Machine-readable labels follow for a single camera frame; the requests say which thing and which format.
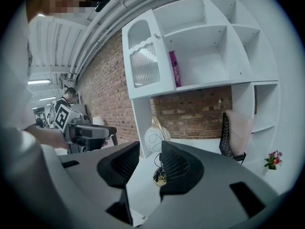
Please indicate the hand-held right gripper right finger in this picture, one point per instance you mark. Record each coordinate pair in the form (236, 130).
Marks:
(178, 168)

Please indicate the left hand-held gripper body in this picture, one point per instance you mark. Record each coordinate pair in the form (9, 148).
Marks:
(81, 132)

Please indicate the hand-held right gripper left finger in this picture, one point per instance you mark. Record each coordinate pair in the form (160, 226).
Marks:
(119, 166)

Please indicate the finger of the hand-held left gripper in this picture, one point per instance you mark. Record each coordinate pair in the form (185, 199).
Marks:
(97, 144)

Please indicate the person's left forearm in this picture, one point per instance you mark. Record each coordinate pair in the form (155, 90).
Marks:
(47, 135)

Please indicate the white lampshade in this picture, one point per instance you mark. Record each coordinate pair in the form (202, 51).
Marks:
(98, 121)

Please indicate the black perforated stand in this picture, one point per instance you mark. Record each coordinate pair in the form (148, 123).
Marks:
(225, 137)

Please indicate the person's white shirt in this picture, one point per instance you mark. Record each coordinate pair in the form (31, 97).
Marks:
(21, 151)

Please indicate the fluorescent ceiling light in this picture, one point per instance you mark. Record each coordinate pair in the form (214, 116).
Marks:
(39, 81)

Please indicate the pink cushion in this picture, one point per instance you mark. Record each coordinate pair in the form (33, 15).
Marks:
(239, 132)

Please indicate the small potted pink flowers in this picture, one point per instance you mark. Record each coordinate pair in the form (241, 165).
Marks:
(273, 160)

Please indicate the pink book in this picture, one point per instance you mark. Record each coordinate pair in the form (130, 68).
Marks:
(175, 68)

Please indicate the white shelf cabinet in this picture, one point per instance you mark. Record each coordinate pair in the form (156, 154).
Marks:
(209, 56)

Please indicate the person's head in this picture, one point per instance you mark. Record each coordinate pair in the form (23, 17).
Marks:
(64, 1)

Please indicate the black head-worn camera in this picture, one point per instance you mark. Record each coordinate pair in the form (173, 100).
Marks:
(102, 1)

